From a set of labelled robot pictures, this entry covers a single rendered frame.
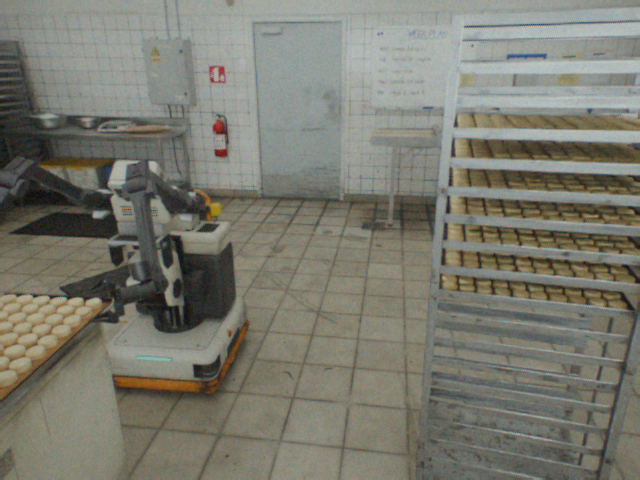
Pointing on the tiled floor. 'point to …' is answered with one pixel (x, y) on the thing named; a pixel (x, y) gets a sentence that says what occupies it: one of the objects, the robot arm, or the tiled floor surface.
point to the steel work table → (102, 140)
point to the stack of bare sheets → (96, 281)
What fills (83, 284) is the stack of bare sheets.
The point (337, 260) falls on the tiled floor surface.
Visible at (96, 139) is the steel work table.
